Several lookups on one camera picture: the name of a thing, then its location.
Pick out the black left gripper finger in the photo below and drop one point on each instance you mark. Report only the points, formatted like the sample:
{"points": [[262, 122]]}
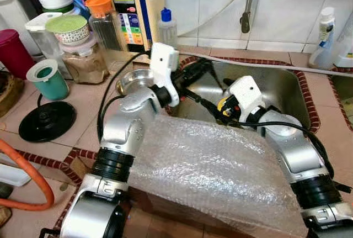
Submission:
{"points": [[192, 93], [203, 68]]}

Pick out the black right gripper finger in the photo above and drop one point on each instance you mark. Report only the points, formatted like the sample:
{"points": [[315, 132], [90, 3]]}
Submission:
{"points": [[217, 116], [210, 104]]}

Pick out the stainless steel bowl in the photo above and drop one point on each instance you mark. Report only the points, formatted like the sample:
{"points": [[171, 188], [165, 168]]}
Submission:
{"points": [[135, 78]]}

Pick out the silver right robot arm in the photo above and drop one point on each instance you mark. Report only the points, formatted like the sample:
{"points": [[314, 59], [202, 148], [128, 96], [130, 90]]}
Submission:
{"points": [[292, 155]]}

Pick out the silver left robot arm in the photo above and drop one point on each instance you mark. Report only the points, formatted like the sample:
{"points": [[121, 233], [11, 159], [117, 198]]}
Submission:
{"points": [[124, 122]]}

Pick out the green soap bottle blue cap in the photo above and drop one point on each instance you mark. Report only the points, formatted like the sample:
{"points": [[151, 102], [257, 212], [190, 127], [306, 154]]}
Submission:
{"points": [[167, 31]]}

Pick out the steel sink basin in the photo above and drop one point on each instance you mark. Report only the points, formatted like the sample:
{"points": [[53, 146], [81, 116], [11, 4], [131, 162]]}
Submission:
{"points": [[345, 94], [276, 89]]}

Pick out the clear bubble wrap sheet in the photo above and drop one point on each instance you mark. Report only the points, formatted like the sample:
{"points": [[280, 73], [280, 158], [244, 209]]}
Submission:
{"points": [[209, 172]]}

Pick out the cream water ionizer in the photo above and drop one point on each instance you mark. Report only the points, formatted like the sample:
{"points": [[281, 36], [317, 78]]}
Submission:
{"points": [[154, 6]]}

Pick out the grey counter pipe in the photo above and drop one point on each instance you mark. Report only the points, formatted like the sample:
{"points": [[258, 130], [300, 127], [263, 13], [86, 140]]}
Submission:
{"points": [[309, 68]]}

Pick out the clear pitcher orange lid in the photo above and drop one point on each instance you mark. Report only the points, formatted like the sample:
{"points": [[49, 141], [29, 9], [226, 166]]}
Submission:
{"points": [[105, 33]]}

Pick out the jar of brown powder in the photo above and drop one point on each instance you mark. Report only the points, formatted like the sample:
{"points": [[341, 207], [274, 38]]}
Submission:
{"points": [[83, 67]]}

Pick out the blue plastic utensil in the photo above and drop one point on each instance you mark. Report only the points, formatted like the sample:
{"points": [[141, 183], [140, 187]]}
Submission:
{"points": [[81, 9]]}

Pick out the small white bottle blue label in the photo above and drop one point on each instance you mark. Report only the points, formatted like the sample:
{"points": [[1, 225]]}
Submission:
{"points": [[325, 28]]}

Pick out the patterned bowl green lid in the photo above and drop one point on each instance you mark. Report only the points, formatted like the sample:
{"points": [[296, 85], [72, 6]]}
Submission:
{"points": [[66, 24]]}

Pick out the teal cup white rim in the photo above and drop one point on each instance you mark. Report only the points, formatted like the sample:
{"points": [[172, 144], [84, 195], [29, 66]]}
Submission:
{"points": [[52, 86]]}

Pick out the black round appliance base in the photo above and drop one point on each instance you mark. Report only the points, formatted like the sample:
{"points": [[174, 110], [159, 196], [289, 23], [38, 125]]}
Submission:
{"points": [[47, 122]]}

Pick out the clear jug white lid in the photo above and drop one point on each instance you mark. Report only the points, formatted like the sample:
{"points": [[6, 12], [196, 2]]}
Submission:
{"points": [[41, 39]]}

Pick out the maroon plastic container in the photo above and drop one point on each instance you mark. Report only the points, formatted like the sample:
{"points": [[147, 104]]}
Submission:
{"points": [[15, 56]]}

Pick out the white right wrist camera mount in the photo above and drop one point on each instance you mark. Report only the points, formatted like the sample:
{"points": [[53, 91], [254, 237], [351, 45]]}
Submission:
{"points": [[248, 94]]}

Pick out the beige wall tap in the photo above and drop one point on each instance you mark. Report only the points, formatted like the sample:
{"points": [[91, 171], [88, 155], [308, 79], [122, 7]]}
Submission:
{"points": [[249, 6]]}

